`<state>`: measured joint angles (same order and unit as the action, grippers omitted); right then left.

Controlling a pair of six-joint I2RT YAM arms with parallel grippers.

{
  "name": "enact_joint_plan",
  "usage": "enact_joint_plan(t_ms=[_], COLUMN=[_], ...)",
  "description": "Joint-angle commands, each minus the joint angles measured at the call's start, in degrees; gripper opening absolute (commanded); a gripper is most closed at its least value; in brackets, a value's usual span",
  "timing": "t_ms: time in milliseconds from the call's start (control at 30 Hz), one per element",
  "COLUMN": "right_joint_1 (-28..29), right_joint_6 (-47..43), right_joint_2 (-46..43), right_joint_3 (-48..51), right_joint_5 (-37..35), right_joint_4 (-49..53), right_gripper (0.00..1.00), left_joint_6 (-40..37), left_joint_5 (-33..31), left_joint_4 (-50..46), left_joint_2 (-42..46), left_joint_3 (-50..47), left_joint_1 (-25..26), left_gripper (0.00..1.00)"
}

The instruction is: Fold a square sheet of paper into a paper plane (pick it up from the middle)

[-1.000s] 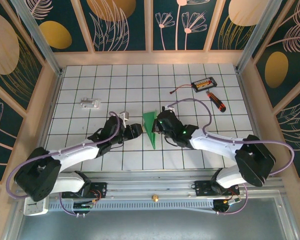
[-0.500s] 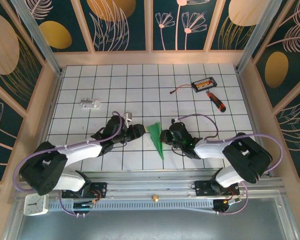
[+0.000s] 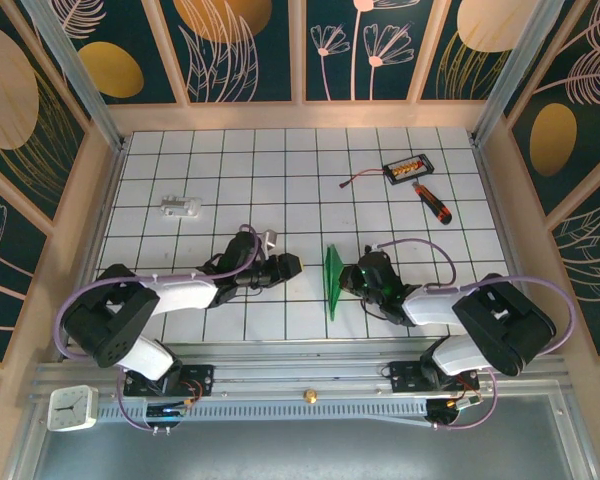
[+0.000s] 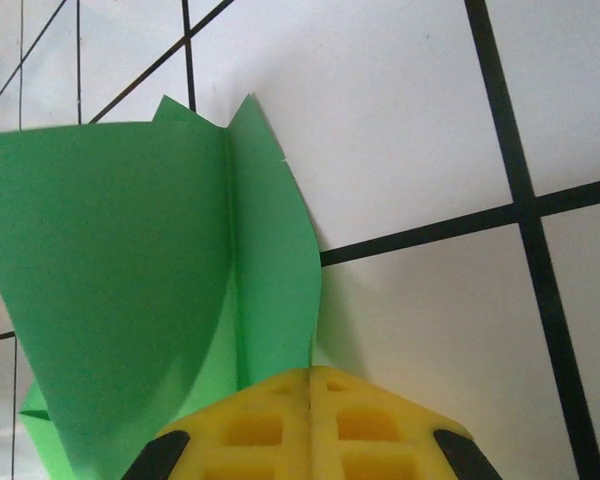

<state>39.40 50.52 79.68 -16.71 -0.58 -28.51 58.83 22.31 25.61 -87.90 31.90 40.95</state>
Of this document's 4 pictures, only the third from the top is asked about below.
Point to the white plastic part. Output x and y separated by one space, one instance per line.
180 207

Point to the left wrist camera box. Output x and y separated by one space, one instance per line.
269 239

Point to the brass knob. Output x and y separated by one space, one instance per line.
309 396

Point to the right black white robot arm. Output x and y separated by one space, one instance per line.
490 315

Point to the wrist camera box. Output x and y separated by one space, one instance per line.
370 248
269 239

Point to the aluminium side rail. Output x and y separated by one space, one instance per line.
502 240
100 235

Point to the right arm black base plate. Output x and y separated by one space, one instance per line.
405 377

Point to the white square clock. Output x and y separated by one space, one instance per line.
72 409

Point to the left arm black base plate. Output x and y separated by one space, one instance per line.
200 380

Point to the aluminium front rail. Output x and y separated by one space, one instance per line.
300 370

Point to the aluminium corner post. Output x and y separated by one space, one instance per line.
75 75
515 70

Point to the orange black utility knife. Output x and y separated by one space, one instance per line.
432 202

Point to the black board with gold connectors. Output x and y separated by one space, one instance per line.
407 169

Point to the grey metal sheet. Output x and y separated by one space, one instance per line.
300 450

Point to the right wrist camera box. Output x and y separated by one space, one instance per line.
370 248

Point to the green paper sheet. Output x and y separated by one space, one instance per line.
334 280

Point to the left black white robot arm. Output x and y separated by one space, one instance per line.
130 320

